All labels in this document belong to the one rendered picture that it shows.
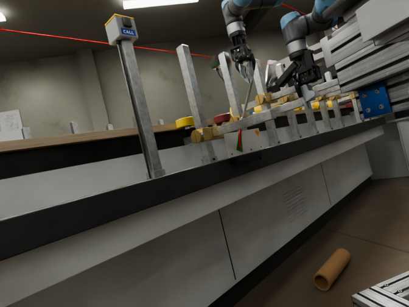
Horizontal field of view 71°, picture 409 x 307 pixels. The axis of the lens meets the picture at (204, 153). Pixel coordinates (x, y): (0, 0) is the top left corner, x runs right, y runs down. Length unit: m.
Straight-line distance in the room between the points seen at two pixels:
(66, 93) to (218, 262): 5.43
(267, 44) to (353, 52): 6.53
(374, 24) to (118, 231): 0.78
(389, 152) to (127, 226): 3.33
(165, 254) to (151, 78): 5.41
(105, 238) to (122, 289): 0.32
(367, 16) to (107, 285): 1.03
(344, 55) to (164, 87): 5.58
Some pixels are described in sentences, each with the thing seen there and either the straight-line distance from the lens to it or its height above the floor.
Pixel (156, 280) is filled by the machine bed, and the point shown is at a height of 0.32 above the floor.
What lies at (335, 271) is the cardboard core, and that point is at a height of 0.05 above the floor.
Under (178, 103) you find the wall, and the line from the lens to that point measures 6.28.
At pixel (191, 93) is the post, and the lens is 1.12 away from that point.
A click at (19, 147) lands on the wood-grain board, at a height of 0.88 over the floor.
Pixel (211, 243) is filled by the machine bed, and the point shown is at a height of 0.33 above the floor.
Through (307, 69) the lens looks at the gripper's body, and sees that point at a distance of 1.16.
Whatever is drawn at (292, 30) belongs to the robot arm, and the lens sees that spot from 1.20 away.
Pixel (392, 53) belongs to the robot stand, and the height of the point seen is 0.86.
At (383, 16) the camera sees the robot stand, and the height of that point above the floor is 0.91.
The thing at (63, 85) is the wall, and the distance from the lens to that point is 6.43.
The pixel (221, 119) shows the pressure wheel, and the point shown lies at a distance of 1.37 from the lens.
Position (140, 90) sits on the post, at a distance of 0.96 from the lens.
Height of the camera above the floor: 0.73
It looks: 1 degrees up
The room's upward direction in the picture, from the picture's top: 14 degrees counter-clockwise
